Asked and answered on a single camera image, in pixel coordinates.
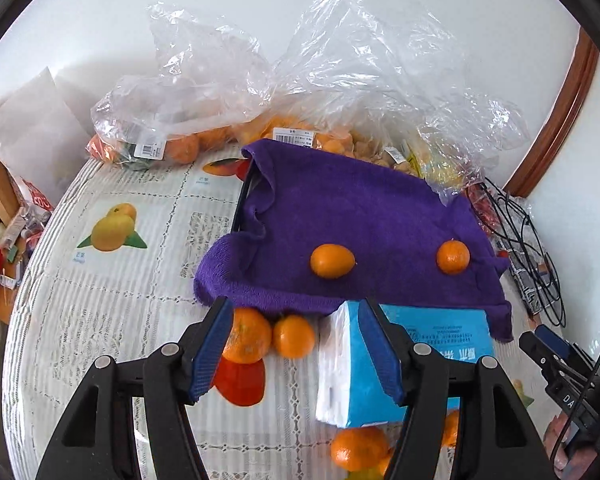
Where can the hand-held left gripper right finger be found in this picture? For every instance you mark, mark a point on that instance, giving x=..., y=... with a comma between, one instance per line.
x=380, y=355

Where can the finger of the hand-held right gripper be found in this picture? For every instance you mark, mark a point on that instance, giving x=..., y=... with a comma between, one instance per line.
x=535, y=350
x=552, y=336

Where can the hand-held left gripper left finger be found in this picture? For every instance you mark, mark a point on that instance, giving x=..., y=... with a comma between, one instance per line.
x=210, y=355

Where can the large orange mandarin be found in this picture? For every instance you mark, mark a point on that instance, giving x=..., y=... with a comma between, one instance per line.
x=250, y=337

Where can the black tray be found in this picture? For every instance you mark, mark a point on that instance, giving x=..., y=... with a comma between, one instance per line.
x=241, y=205

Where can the person's right hand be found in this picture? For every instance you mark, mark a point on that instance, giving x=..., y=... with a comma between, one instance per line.
x=555, y=437

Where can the blue and white tissue pack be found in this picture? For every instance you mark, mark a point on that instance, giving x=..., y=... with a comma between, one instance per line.
x=340, y=375

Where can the fruit-printed lace tablecloth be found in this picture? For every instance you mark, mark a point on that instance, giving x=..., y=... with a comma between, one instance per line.
x=130, y=310

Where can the oval orange kumquat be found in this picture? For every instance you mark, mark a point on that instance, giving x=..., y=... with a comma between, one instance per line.
x=332, y=260

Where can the purple towel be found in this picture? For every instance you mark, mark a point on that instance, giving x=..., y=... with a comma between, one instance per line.
x=355, y=210

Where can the pile of tan husked berries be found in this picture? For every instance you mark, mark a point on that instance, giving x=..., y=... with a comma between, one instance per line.
x=380, y=155

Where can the pile of bagged mandarins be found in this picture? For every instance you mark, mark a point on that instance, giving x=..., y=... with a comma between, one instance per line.
x=182, y=147

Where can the pile of bagged kumquats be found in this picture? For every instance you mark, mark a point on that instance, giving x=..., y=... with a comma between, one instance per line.
x=330, y=145

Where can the clear plastic bag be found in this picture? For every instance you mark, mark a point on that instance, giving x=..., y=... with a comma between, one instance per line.
x=470, y=125
x=145, y=105
x=360, y=60

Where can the pile of small clutter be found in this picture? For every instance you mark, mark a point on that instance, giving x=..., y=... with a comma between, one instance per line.
x=17, y=230

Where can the red and white packet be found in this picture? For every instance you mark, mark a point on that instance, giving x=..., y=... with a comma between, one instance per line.
x=40, y=200

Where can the white paper sheet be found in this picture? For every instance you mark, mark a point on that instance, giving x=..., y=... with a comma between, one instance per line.
x=30, y=130

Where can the brown wooden door frame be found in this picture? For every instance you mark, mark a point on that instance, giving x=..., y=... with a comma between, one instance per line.
x=555, y=125

